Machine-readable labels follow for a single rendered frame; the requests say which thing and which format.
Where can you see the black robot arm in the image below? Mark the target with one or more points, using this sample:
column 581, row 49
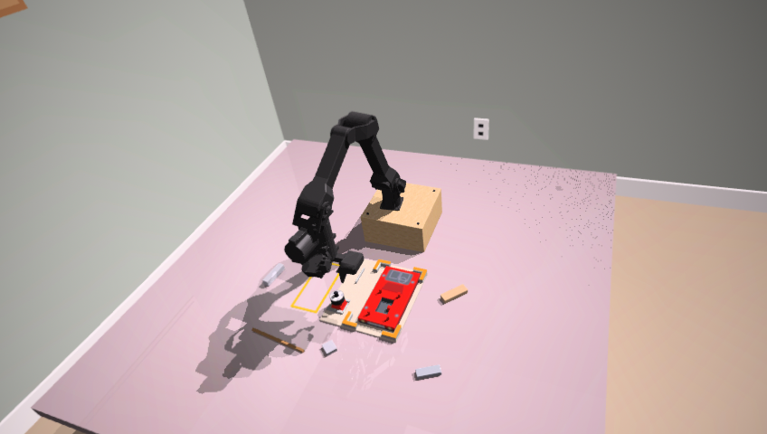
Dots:
column 317, row 197

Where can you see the grey and black wheel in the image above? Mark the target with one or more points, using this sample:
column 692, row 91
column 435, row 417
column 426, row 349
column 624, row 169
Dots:
column 337, row 300

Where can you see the orange thin rod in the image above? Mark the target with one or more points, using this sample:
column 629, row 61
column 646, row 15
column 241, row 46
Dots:
column 278, row 340

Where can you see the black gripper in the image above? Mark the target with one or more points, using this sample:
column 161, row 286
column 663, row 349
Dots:
column 349, row 263

